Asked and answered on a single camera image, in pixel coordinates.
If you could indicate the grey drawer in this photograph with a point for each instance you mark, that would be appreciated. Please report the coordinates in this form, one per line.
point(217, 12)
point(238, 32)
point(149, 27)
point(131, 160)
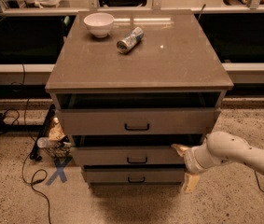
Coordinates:
point(134, 174)
point(138, 121)
point(127, 149)

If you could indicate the crushed silver blue can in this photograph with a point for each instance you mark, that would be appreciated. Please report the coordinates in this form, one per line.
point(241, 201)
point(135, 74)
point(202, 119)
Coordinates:
point(130, 41)

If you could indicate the grey drawer cabinet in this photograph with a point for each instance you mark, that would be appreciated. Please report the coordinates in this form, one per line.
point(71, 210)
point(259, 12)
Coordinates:
point(173, 66)

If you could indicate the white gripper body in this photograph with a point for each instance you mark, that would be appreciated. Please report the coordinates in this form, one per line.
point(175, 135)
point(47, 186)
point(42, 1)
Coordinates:
point(191, 161)

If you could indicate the blue tape cross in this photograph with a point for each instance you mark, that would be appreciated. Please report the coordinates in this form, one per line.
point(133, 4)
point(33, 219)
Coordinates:
point(60, 164)

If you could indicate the white bowl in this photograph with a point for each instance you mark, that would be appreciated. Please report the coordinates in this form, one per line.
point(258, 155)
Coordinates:
point(99, 24)

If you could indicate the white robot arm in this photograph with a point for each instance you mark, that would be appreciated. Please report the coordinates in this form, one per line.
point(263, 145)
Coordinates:
point(218, 148)

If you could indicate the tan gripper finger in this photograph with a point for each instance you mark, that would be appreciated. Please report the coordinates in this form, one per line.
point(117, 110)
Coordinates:
point(180, 149)
point(190, 182)

